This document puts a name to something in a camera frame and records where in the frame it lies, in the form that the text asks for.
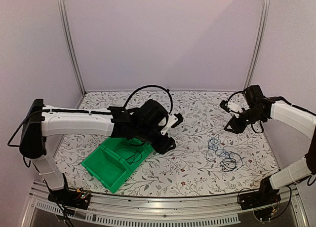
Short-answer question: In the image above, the aluminium frame post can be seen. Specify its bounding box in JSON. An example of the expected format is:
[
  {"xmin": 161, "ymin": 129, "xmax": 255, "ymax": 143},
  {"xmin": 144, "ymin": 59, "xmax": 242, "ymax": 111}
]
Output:
[
  {"xmin": 57, "ymin": 0, "xmax": 86, "ymax": 95},
  {"xmin": 243, "ymin": 0, "xmax": 271, "ymax": 89}
]

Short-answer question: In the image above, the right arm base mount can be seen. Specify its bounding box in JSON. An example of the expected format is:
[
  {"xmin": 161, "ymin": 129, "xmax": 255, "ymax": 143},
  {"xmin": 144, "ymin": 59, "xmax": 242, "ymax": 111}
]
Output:
[{"xmin": 237, "ymin": 188, "xmax": 281, "ymax": 210}]

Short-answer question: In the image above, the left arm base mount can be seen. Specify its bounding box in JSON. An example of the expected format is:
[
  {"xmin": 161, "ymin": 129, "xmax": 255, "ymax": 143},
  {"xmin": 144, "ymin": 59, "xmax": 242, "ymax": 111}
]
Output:
[{"xmin": 48, "ymin": 187, "xmax": 91, "ymax": 210}]

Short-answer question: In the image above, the blue cable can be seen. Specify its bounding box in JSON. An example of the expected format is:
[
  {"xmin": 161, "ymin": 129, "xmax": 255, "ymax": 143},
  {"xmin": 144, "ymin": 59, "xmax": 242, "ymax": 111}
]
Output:
[
  {"xmin": 218, "ymin": 150, "xmax": 244, "ymax": 172},
  {"xmin": 207, "ymin": 134, "xmax": 222, "ymax": 152}
]

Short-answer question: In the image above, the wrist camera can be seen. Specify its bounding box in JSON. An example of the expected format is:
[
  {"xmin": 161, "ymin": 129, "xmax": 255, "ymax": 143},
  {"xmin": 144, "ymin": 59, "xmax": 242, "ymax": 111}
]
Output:
[
  {"xmin": 220, "ymin": 100, "xmax": 245, "ymax": 118},
  {"xmin": 158, "ymin": 113, "xmax": 183, "ymax": 135}
]

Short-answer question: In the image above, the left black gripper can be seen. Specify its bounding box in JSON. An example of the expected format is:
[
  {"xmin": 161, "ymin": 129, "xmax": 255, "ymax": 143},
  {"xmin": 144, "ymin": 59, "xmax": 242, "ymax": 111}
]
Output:
[{"xmin": 135, "ymin": 125, "xmax": 177, "ymax": 155}]

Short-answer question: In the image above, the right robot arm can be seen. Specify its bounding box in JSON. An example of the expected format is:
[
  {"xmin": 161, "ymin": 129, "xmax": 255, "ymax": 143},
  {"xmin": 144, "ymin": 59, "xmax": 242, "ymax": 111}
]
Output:
[{"xmin": 220, "ymin": 85, "xmax": 316, "ymax": 205}]

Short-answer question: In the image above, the floral patterned table mat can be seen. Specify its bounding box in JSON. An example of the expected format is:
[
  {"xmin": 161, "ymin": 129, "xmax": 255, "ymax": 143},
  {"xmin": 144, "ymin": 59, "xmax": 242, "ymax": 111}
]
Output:
[{"xmin": 48, "ymin": 90, "xmax": 282, "ymax": 198}]

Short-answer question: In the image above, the green three-compartment bin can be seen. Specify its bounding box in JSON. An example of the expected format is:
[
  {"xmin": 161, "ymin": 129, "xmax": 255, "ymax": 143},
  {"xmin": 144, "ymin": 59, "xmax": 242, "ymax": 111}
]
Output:
[{"xmin": 81, "ymin": 138, "xmax": 154, "ymax": 193}]

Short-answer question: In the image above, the right aluminium frame post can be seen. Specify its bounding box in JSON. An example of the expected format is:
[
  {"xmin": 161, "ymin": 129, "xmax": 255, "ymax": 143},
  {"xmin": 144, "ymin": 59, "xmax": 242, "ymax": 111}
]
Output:
[{"xmin": 243, "ymin": 0, "xmax": 271, "ymax": 89}]

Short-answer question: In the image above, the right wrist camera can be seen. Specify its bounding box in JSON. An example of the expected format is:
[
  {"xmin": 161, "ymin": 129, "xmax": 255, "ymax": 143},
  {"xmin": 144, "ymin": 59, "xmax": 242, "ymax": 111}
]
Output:
[{"xmin": 220, "ymin": 100, "xmax": 245, "ymax": 118}]

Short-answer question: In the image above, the front aluminium rail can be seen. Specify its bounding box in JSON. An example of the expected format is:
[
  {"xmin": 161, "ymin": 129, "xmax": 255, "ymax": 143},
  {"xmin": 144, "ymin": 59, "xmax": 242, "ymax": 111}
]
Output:
[{"xmin": 19, "ymin": 181, "xmax": 312, "ymax": 227}]

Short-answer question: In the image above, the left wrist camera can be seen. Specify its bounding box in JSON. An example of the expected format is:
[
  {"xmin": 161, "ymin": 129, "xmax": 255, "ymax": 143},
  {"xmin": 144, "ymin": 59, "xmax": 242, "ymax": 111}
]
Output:
[{"xmin": 158, "ymin": 113, "xmax": 183, "ymax": 135}]

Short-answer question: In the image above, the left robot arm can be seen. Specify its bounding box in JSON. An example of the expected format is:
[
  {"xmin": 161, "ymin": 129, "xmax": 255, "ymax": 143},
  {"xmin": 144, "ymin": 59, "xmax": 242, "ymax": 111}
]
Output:
[{"xmin": 16, "ymin": 99, "xmax": 183, "ymax": 204}]

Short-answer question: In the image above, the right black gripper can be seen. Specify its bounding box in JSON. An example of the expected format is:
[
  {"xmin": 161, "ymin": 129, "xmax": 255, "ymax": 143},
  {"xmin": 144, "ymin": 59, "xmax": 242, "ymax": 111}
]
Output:
[{"xmin": 224, "ymin": 107, "xmax": 265, "ymax": 134}]

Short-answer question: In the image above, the left aluminium frame post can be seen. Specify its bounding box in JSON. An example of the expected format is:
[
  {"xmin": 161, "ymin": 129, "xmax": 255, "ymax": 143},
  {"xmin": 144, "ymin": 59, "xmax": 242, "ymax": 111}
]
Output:
[{"xmin": 57, "ymin": 0, "xmax": 86, "ymax": 95}]

